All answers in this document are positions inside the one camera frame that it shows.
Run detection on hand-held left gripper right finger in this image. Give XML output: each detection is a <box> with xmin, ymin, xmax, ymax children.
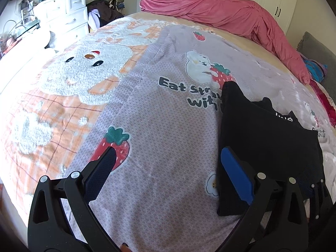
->
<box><xmin>220</xmin><ymin>146</ymin><xmax>310</xmax><ymax>252</ymax></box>

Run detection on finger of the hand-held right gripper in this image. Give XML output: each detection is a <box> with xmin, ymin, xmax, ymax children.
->
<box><xmin>302</xmin><ymin>179</ymin><xmax>334</xmax><ymax>221</ymax></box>

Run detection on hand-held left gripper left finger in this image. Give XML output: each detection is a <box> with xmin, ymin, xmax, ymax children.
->
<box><xmin>27</xmin><ymin>146</ymin><xmax>124</xmax><ymax>252</ymax></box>

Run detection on black small garment orange cuffs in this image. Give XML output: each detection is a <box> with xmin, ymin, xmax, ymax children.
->
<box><xmin>217</xmin><ymin>81</ymin><xmax>326</xmax><ymax>216</ymax></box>

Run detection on pile of dark clothes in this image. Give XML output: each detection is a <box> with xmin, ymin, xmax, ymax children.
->
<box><xmin>87</xmin><ymin>0</ymin><xmax>125</xmax><ymax>29</ymax></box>

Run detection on grey strawberry print bedsheet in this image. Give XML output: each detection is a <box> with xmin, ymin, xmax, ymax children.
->
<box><xmin>63</xmin><ymin>24</ymin><xmax>336</xmax><ymax>252</ymax></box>

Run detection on orange plaid bear blanket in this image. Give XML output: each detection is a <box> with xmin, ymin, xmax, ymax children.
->
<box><xmin>0</xmin><ymin>18</ymin><xmax>163</xmax><ymax>216</ymax></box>

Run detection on red patterned pillow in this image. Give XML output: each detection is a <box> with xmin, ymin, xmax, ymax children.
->
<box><xmin>310</xmin><ymin>80</ymin><xmax>336</xmax><ymax>128</ymax></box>

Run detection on blue striped cloth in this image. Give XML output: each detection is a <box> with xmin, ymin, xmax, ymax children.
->
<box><xmin>302</xmin><ymin>56</ymin><xmax>328</xmax><ymax>83</ymax></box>

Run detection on white dresser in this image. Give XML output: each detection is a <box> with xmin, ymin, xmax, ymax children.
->
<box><xmin>34</xmin><ymin>0</ymin><xmax>90</xmax><ymax>50</ymax></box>

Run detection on cluttered desk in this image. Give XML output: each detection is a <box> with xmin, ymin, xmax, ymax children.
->
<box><xmin>0</xmin><ymin>18</ymin><xmax>42</xmax><ymax>55</ymax></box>

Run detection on pink quilt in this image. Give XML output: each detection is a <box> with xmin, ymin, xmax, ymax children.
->
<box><xmin>139</xmin><ymin>0</ymin><xmax>311</xmax><ymax>84</ymax></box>

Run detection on glass jar appliance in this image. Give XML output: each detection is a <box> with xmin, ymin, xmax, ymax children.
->
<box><xmin>20</xmin><ymin>0</ymin><xmax>36</xmax><ymax>24</ymax></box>

